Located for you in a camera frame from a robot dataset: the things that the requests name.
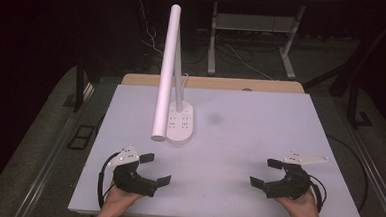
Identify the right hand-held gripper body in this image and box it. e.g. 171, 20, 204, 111
261, 147, 331, 203

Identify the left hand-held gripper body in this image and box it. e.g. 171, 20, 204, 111
105, 143, 161, 199

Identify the person's left hand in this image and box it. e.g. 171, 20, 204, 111
102, 180, 145, 216

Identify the person's right hand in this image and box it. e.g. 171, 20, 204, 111
273, 187, 322, 217

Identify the white desk lamp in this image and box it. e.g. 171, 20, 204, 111
150, 3, 200, 145

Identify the black metal stand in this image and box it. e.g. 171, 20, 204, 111
73, 60, 87, 114
345, 81, 377, 130

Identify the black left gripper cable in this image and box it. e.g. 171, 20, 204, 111
96, 151, 122, 210

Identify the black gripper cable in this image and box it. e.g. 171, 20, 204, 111
307, 174, 330, 214
96, 151, 122, 210

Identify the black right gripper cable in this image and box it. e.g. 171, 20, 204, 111
307, 174, 330, 214

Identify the black floor frame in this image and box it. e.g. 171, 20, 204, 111
67, 123, 97, 151

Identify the black floor cable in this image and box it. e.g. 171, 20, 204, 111
322, 135, 372, 214

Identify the metal floor rail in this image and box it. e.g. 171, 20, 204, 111
12, 78, 95, 217
342, 125, 386, 217

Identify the white floor cable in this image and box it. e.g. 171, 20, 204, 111
222, 43, 276, 82

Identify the grey metal desk frame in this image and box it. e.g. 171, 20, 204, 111
206, 0, 307, 81

